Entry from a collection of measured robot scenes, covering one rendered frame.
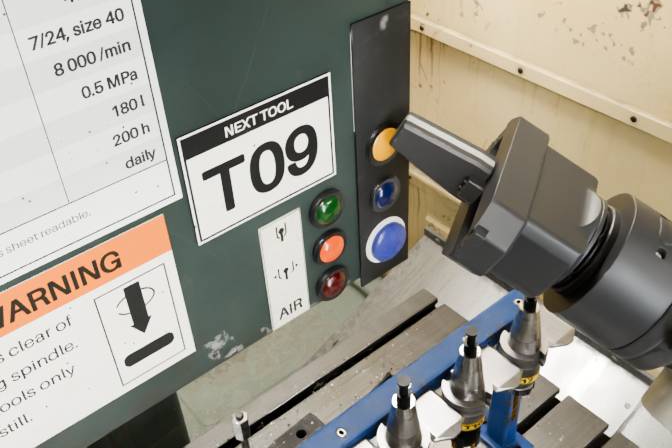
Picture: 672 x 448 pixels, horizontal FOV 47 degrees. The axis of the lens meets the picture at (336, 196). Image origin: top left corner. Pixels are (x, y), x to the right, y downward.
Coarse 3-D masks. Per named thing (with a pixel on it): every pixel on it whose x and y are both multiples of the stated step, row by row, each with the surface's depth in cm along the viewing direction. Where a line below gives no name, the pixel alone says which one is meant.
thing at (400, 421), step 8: (392, 400) 87; (392, 408) 87; (400, 408) 86; (408, 408) 86; (416, 408) 88; (392, 416) 88; (400, 416) 87; (408, 416) 87; (416, 416) 88; (392, 424) 88; (400, 424) 87; (408, 424) 87; (416, 424) 88; (392, 432) 89; (400, 432) 88; (408, 432) 88; (416, 432) 89; (392, 440) 89; (400, 440) 88; (408, 440) 88; (416, 440) 89
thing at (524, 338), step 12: (516, 312) 99; (528, 312) 97; (516, 324) 99; (528, 324) 98; (540, 324) 99; (516, 336) 99; (528, 336) 98; (540, 336) 100; (516, 348) 100; (528, 348) 99; (540, 348) 101
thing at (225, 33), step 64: (192, 0) 35; (256, 0) 37; (320, 0) 40; (384, 0) 43; (192, 64) 37; (256, 64) 39; (320, 64) 42; (192, 128) 38; (320, 192) 47; (64, 256) 37; (192, 256) 42; (256, 256) 46; (192, 320) 45; (256, 320) 49
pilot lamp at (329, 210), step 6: (330, 198) 47; (336, 198) 47; (324, 204) 47; (330, 204) 47; (336, 204) 47; (318, 210) 47; (324, 210) 47; (330, 210) 47; (336, 210) 48; (318, 216) 47; (324, 216) 47; (330, 216) 47; (336, 216) 48; (324, 222) 48; (330, 222) 48
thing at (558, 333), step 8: (544, 312) 107; (544, 320) 106; (552, 320) 106; (560, 320) 106; (544, 328) 105; (552, 328) 105; (560, 328) 104; (568, 328) 104; (552, 336) 103; (560, 336) 103; (568, 336) 103; (552, 344) 102; (560, 344) 102; (568, 344) 103
